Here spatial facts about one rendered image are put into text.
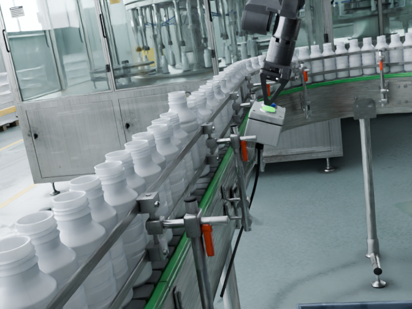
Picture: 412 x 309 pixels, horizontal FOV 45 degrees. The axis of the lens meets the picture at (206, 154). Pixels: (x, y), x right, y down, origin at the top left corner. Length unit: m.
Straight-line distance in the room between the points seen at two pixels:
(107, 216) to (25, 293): 0.18
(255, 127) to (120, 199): 0.56
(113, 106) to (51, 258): 3.96
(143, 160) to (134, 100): 3.63
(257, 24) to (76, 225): 0.72
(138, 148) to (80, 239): 0.24
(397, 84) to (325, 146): 1.90
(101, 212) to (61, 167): 4.19
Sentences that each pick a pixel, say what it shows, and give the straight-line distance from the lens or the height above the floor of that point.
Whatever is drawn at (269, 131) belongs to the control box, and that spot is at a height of 1.07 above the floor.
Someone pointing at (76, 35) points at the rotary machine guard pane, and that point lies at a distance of 4.52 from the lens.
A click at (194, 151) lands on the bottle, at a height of 1.07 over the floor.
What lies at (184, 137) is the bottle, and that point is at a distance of 0.98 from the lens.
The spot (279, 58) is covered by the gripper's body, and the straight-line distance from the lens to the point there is 1.13.
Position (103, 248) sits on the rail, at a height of 1.11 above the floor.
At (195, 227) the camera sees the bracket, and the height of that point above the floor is 1.08.
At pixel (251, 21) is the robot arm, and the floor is 1.32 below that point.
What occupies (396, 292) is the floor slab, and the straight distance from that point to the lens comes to 2.59.
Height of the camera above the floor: 1.32
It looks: 14 degrees down
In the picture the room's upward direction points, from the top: 9 degrees counter-clockwise
